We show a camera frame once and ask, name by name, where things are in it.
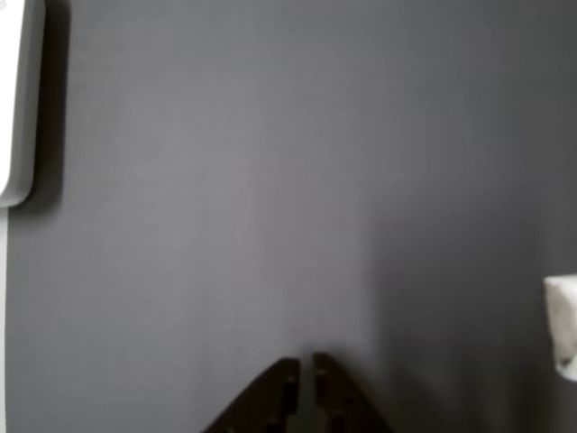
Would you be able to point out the white block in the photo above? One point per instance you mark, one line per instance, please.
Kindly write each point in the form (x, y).
(561, 320)

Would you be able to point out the white tray with round dimples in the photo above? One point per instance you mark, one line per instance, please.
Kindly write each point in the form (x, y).
(13, 90)

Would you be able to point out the grey table mat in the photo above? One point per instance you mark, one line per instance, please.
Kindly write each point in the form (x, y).
(225, 180)

